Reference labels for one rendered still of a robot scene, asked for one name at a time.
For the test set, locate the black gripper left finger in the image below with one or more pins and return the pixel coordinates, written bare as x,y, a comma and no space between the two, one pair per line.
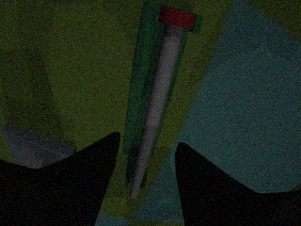
67,193

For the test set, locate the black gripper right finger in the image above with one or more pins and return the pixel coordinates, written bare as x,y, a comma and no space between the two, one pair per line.
210,197

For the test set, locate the grey tapered pin with red cap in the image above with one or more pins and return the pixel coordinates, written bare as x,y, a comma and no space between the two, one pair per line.
176,21

